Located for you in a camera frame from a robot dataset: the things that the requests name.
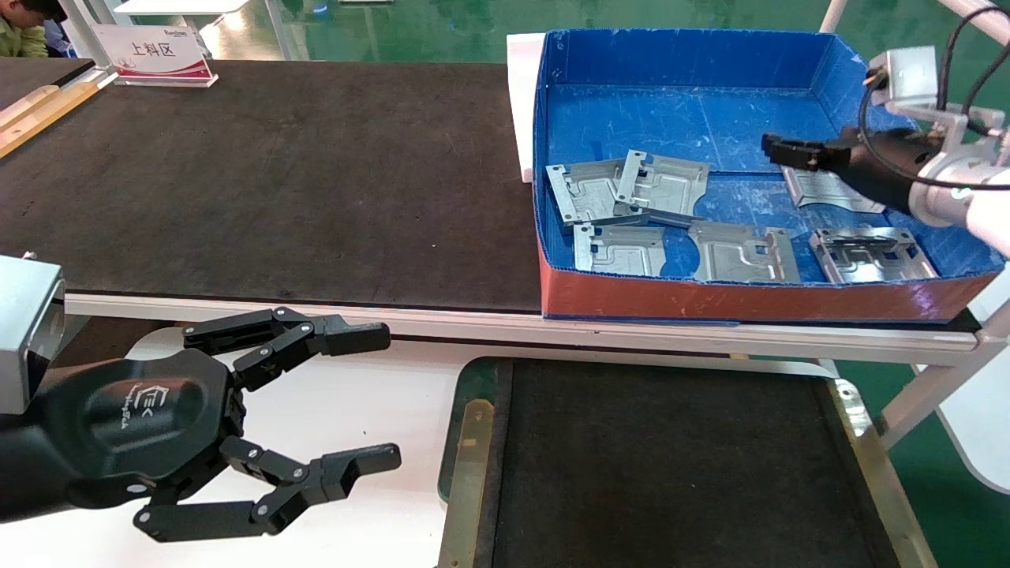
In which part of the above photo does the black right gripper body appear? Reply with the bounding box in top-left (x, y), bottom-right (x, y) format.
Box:
top-left (825, 126), bottom-right (948, 214)

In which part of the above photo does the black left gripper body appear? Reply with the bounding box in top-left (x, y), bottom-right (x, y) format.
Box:
top-left (39, 349), bottom-right (245, 510)

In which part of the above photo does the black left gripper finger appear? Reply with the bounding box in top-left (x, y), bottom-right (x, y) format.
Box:
top-left (183, 308), bottom-right (391, 391)
top-left (133, 438), bottom-right (402, 543)

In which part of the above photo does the stamped grey metal plate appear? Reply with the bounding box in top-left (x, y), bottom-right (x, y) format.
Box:
top-left (573, 223), bottom-right (668, 278)
top-left (688, 221), bottom-right (802, 285)
top-left (810, 228), bottom-right (940, 285)
top-left (781, 164), bottom-right (888, 215)
top-left (546, 159), bottom-right (632, 226)
top-left (614, 150), bottom-right (710, 230)

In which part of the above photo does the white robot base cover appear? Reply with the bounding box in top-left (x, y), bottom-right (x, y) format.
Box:
top-left (0, 327), bottom-right (837, 568)

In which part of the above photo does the black container tray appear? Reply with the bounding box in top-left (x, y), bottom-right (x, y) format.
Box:
top-left (438, 357), bottom-right (940, 568)

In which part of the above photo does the blue cardboard box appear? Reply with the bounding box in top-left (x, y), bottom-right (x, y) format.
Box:
top-left (533, 29), bottom-right (1004, 324)

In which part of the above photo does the black rubber table mat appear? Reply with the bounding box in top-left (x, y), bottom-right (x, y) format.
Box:
top-left (0, 60), bottom-right (983, 332)

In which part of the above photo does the wooden strip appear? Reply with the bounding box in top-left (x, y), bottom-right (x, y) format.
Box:
top-left (0, 79), bottom-right (101, 159)

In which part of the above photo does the acrylic sign with red stripe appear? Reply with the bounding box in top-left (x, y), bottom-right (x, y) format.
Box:
top-left (92, 24), bottom-right (219, 88)

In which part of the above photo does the white background table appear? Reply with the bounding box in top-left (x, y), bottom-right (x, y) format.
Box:
top-left (113, 0), bottom-right (252, 39)

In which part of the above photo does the person in green jacket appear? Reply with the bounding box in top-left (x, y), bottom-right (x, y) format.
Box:
top-left (0, 0), bottom-right (70, 59)

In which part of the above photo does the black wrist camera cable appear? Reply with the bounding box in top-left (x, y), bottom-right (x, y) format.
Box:
top-left (857, 5), bottom-right (1010, 192)

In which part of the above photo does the white aluminium table frame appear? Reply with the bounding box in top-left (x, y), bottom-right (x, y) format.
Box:
top-left (63, 293), bottom-right (1010, 450)

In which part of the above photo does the white pipe frame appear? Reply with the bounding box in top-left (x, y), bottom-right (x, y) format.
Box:
top-left (819, 0), bottom-right (1010, 50)

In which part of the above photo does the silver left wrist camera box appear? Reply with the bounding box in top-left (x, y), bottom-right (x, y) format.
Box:
top-left (0, 255), bottom-right (66, 417)

